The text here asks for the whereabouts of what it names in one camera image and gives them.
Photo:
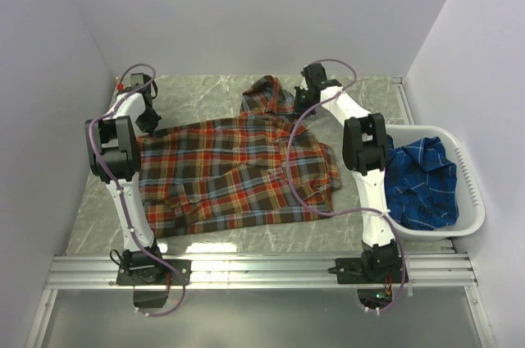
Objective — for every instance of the aluminium mounting rail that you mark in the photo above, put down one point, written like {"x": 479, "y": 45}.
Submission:
{"x": 259, "y": 272}

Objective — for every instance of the red plaid long sleeve shirt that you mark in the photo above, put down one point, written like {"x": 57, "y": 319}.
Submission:
{"x": 230, "y": 173}

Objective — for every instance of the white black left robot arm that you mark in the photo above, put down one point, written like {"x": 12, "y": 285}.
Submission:
{"x": 114, "y": 158}

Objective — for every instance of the blue plaid shirt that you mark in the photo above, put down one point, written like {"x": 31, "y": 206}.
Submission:
{"x": 420, "y": 185}

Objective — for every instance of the white plastic laundry basket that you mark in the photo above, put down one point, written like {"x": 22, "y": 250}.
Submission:
{"x": 468, "y": 197}

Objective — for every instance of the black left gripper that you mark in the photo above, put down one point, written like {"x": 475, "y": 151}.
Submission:
{"x": 149, "y": 126}

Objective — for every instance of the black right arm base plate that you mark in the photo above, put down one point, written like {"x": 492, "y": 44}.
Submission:
{"x": 354, "y": 271}

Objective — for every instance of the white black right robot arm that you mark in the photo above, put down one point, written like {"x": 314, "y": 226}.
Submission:
{"x": 364, "y": 151}

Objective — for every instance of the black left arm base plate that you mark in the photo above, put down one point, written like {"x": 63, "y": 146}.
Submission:
{"x": 158, "y": 275}

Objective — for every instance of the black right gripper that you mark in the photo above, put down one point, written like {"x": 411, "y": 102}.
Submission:
{"x": 299, "y": 91}

